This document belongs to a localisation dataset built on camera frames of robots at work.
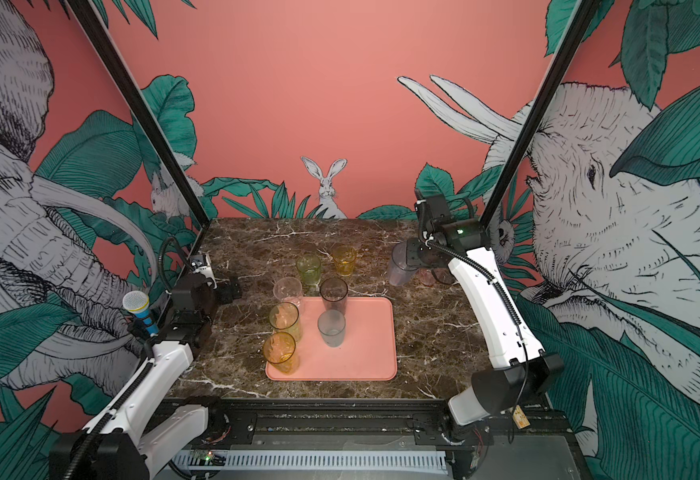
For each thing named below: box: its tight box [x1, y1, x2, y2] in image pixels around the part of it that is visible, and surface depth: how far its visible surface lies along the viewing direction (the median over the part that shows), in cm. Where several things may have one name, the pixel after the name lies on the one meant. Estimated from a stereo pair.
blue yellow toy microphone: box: [122, 290, 159, 337], surface depth 72 cm
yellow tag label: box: [512, 404, 531, 430], surface depth 76 cm
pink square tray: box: [265, 296, 397, 381], surface depth 90 cm
